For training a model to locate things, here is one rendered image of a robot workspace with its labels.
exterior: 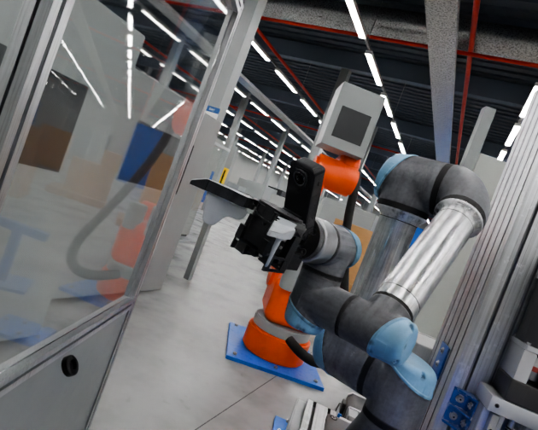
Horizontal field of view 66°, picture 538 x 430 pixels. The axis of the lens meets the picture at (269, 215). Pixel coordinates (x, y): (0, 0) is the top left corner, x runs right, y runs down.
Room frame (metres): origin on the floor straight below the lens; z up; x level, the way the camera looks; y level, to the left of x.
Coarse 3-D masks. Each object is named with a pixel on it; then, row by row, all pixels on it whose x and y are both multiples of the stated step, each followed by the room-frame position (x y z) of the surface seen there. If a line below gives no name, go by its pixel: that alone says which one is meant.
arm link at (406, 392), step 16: (368, 368) 0.86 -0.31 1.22; (384, 368) 0.85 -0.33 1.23; (400, 368) 0.82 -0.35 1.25; (416, 368) 0.82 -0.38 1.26; (368, 384) 0.85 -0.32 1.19; (384, 384) 0.83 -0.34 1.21; (400, 384) 0.82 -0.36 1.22; (416, 384) 0.81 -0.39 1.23; (432, 384) 0.82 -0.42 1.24; (368, 400) 0.86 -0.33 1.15; (384, 400) 0.83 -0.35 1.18; (400, 400) 0.81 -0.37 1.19; (416, 400) 0.81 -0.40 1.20; (384, 416) 0.82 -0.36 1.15; (400, 416) 0.81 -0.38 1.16; (416, 416) 0.82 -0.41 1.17
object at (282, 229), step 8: (272, 224) 0.47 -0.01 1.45; (280, 224) 0.48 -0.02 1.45; (288, 224) 0.50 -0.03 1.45; (296, 224) 0.54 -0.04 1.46; (272, 232) 0.46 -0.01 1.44; (280, 232) 0.47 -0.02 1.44; (288, 232) 0.49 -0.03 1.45; (280, 240) 0.49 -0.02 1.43; (272, 248) 0.49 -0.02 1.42; (272, 256) 0.51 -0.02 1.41
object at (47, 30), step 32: (64, 0) 0.55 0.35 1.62; (32, 32) 0.53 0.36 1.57; (32, 64) 0.53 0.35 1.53; (32, 96) 0.55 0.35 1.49; (0, 128) 0.53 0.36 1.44; (192, 128) 1.38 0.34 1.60; (0, 160) 0.54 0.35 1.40; (0, 192) 0.56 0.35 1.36; (160, 224) 1.38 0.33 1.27; (96, 320) 1.12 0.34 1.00; (128, 320) 1.42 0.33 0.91; (64, 352) 0.97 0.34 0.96; (0, 384) 0.73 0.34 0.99
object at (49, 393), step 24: (96, 336) 1.17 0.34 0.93; (96, 360) 1.25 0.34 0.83; (24, 384) 0.83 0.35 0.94; (48, 384) 0.95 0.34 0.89; (72, 384) 1.11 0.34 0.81; (96, 384) 1.34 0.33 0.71; (0, 408) 0.77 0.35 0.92; (24, 408) 0.87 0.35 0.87; (48, 408) 1.00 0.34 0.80; (72, 408) 1.18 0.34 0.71
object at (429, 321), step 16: (480, 112) 1.91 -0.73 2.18; (480, 128) 1.87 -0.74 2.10; (480, 144) 1.87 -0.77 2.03; (464, 160) 1.88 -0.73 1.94; (480, 160) 1.88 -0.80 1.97; (496, 160) 1.88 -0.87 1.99; (480, 176) 1.88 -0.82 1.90; (496, 176) 1.88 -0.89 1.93; (464, 256) 1.88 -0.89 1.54; (448, 272) 1.88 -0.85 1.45; (448, 288) 1.88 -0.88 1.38; (432, 304) 1.88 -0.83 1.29; (448, 304) 1.88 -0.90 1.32; (416, 320) 1.88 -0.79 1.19; (432, 320) 1.88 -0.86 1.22; (432, 336) 1.88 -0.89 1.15
